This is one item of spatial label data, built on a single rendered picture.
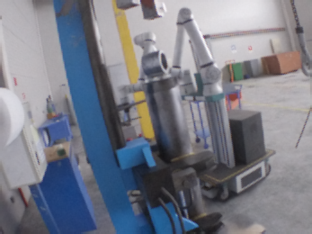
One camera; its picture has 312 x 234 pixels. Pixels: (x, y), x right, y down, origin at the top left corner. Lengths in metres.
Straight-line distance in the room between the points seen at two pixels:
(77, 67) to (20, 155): 0.59
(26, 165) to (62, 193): 1.62
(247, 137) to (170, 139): 1.46
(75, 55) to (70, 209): 1.88
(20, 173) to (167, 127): 0.89
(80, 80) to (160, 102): 0.48
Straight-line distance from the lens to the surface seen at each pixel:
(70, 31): 1.54
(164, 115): 1.56
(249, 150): 2.97
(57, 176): 2.81
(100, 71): 1.39
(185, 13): 2.36
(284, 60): 13.85
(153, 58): 1.57
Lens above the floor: 1.55
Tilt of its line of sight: 10 degrees down
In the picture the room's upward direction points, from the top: 14 degrees counter-clockwise
